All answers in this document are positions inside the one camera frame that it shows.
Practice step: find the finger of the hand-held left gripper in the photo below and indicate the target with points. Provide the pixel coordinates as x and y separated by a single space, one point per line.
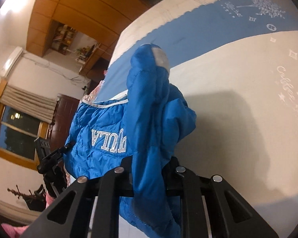
64 148
42 147

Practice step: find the white air conditioner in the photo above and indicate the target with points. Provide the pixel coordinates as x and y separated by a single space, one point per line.
11 62

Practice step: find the beige roman blind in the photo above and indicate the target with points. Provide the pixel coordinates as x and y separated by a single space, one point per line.
29 101

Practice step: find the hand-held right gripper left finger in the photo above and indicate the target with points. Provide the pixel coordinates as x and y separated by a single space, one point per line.
106 203

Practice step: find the blue quilted down jacket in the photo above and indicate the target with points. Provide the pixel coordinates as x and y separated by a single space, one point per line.
144 129

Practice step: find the brown wooden wardrobe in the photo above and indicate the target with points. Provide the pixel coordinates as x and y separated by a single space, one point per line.
77 2

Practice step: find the wooden framed window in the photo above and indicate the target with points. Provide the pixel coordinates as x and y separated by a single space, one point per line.
17 133

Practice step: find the blue white printed bedsheet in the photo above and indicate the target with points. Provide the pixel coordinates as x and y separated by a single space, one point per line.
238 104

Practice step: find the wooden bookshelf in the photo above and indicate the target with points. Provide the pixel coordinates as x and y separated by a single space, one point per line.
63 38

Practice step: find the pink floral quilt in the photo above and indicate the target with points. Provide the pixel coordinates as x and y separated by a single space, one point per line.
95 91

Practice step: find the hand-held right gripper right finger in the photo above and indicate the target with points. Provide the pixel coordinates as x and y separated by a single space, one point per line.
201 203

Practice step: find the pink cloth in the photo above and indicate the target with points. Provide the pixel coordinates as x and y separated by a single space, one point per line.
13 230

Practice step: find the wooden desk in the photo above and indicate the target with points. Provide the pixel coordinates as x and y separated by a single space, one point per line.
96 62

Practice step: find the dark wooden door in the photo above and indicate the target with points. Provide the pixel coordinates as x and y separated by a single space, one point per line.
64 119

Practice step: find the dark coat rack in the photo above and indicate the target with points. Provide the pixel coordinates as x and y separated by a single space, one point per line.
34 199

